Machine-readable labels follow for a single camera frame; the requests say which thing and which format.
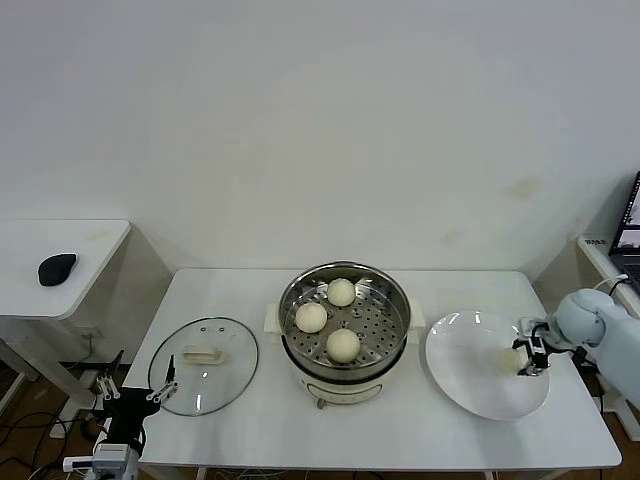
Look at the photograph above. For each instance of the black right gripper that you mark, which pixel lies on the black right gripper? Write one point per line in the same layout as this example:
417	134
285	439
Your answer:
539	352

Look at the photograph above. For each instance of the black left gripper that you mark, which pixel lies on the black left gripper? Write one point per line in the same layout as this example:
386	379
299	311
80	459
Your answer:
127	407

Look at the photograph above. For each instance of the white steamed baozi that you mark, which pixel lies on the white steamed baozi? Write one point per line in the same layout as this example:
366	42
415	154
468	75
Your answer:
507	361
341	292
343	345
311	317

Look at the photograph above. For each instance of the light blue right robot arm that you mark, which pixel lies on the light blue right robot arm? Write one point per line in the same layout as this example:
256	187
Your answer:
615	340

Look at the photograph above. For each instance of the stainless steel steamer basket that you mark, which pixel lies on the stainless steel steamer basket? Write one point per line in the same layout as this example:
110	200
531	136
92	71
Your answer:
380	325

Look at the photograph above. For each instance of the dark round floor object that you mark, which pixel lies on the dark round floor object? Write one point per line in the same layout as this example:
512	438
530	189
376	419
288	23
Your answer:
92	429

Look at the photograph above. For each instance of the white round plate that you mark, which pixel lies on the white round plate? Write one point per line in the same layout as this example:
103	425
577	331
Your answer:
465	350

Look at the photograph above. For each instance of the white flat connector plug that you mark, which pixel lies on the white flat connector plug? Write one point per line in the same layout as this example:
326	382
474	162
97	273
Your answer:
77	464

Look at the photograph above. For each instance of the white desk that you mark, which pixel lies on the white desk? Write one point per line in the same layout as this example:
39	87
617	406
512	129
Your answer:
600	260

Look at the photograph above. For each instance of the white printed desk label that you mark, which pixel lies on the white printed desk label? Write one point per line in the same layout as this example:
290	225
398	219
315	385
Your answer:
596	242

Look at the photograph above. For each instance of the white side table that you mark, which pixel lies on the white side table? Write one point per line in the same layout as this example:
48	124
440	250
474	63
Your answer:
30	300

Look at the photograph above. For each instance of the dark open laptop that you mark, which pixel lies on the dark open laptop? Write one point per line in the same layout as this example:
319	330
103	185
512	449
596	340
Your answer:
631	235

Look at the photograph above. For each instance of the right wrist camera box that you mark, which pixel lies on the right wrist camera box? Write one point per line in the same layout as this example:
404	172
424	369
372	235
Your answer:
528	326

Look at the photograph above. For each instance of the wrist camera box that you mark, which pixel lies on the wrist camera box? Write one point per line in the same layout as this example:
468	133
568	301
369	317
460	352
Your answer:
111	457
528	326

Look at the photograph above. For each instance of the white wall socket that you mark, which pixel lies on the white wall socket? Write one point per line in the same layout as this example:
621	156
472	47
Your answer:
90	331

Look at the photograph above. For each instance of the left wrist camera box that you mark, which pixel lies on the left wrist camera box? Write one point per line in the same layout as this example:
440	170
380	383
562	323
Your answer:
111	457

